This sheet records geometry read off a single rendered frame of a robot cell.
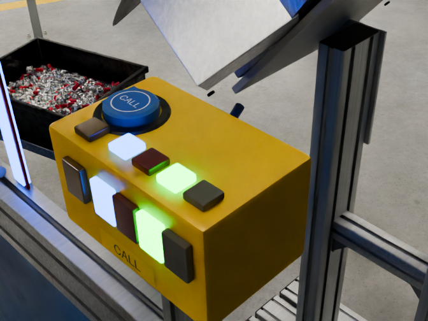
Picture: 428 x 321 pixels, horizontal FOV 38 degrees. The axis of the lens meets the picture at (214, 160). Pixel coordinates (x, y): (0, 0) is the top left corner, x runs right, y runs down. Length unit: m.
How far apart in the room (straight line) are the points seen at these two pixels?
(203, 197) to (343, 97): 0.60
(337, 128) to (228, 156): 0.57
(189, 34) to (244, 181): 0.43
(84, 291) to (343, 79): 0.48
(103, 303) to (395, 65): 2.35
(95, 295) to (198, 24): 0.35
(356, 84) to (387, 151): 1.34
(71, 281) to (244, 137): 0.32
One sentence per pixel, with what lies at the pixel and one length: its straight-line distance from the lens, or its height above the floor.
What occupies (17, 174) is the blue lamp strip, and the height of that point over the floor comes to 0.88.
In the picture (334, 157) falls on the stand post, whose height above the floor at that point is 0.73.
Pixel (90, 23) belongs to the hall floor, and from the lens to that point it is 3.27.
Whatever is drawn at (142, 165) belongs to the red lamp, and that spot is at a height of 1.08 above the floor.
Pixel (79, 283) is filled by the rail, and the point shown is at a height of 0.84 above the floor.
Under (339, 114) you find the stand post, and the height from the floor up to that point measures 0.81.
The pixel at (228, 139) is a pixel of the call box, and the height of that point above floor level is 1.07.
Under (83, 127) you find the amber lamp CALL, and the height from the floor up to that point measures 1.08.
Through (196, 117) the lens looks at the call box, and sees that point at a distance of 0.44.
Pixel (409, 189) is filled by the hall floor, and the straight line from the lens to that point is 2.14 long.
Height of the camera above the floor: 1.31
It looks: 37 degrees down
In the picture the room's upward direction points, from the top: 2 degrees counter-clockwise
